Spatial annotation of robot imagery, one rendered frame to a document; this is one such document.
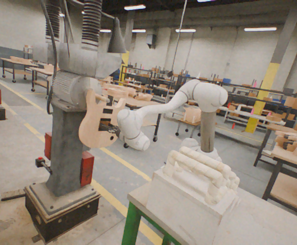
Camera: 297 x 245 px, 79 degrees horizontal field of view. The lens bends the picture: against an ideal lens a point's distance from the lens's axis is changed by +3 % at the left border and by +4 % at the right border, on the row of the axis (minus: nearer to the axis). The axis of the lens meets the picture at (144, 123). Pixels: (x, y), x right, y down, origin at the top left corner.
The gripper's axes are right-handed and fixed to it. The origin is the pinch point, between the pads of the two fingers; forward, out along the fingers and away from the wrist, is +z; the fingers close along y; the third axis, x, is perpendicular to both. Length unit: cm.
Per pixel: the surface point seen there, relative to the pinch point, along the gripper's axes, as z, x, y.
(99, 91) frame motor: 16.0, 22.3, 1.1
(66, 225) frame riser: 18, -99, -1
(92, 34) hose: 3, 55, -22
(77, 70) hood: 6.1, 32.5, -24.8
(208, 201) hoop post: -88, 2, -26
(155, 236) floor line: -38, -100, 58
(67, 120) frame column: 31.5, -6.9, -11.1
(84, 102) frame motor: 15.8, 12.1, -10.0
